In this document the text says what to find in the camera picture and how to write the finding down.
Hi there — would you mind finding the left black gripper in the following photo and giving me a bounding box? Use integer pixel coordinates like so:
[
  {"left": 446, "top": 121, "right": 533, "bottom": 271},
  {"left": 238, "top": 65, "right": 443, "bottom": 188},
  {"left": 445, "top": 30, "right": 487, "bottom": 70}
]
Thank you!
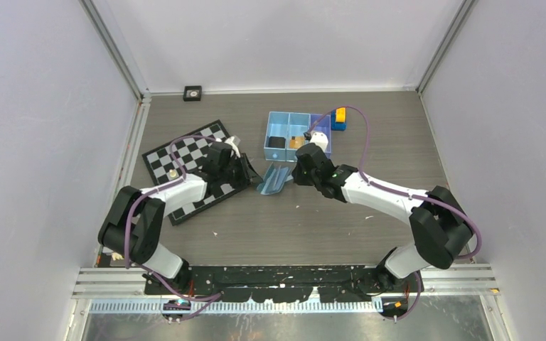
[{"left": 218, "top": 153, "right": 262, "bottom": 190}]

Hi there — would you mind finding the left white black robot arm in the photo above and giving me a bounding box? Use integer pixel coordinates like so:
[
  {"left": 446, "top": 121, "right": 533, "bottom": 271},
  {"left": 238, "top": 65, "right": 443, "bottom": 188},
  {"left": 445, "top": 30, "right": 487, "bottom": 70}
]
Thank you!
[{"left": 97, "top": 136, "right": 261, "bottom": 294}]

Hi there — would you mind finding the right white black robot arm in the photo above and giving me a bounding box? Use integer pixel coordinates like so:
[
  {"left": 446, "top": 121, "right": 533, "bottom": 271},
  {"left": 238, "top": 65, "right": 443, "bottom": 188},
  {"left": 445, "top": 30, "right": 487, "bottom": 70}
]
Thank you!
[{"left": 292, "top": 144, "right": 476, "bottom": 292}]

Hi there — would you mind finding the orange card in tray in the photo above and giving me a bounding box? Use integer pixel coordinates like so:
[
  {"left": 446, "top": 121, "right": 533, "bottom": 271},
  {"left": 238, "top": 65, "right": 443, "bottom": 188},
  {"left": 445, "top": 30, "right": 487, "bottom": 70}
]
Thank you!
[{"left": 289, "top": 136, "right": 305, "bottom": 149}]

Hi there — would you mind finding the black item in tray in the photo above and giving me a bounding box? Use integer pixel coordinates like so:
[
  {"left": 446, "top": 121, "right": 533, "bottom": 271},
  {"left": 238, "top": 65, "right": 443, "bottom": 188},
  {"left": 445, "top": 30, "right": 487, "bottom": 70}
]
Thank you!
[{"left": 266, "top": 136, "right": 286, "bottom": 149}]

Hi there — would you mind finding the blue compartment organizer tray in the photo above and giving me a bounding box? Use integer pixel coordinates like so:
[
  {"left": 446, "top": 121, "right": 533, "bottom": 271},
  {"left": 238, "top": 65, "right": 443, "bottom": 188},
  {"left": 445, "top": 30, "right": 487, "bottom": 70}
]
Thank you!
[{"left": 263, "top": 112, "right": 321, "bottom": 162}]

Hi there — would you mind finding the blue and orange toy block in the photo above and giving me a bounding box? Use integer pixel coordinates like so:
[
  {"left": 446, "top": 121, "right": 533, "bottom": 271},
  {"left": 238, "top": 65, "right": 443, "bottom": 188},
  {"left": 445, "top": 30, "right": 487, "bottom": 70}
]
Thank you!
[{"left": 331, "top": 107, "right": 346, "bottom": 131}]

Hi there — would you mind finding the black white chessboard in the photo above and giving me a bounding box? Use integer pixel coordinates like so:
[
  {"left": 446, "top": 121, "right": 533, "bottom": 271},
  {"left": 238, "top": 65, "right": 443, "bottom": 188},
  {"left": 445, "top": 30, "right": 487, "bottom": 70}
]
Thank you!
[{"left": 142, "top": 120, "right": 246, "bottom": 226}]

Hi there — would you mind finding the small black square box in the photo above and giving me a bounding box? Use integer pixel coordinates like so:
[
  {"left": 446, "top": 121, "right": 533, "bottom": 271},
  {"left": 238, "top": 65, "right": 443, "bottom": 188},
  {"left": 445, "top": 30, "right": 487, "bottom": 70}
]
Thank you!
[{"left": 183, "top": 85, "right": 203, "bottom": 102}]

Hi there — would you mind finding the small cream plastic part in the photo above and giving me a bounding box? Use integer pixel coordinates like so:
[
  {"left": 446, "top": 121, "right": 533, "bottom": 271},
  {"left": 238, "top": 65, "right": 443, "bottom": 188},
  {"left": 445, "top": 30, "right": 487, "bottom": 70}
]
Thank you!
[{"left": 111, "top": 252, "right": 124, "bottom": 261}]

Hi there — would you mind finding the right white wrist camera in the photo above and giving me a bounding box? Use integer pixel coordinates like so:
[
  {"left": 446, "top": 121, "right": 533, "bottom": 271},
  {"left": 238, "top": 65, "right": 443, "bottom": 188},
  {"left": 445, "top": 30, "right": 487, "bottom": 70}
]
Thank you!
[{"left": 309, "top": 131, "right": 329, "bottom": 151}]

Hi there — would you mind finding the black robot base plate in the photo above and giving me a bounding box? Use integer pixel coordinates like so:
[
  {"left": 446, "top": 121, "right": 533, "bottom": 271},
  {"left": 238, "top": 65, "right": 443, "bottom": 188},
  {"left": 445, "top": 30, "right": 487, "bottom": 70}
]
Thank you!
[{"left": 143, "top": 265, "right": 423, "bottom": 303}]

